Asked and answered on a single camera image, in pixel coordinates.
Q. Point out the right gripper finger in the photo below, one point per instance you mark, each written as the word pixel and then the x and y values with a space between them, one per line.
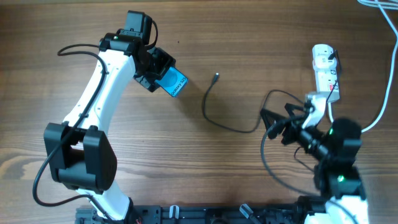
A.
pixel 306 109
pixel 272 119

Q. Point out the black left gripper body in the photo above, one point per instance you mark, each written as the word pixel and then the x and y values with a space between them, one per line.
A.
pixel 158 61

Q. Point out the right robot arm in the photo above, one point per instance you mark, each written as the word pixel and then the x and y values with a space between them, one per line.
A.
pixel 342 197

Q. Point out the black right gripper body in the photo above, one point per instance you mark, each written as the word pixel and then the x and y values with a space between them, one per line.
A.
pixel 303 137

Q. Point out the turquoise screen Galaxy smartphone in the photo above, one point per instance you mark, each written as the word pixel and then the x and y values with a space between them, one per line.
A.
pixel 173 82

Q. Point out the white power strip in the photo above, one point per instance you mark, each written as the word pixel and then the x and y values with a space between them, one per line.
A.
pixel 326 80

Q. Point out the white USB charger plug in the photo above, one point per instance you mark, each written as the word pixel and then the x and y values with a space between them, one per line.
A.
pixel 324 62

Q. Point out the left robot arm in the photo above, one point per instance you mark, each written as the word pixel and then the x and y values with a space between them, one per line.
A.
pixel 79 154

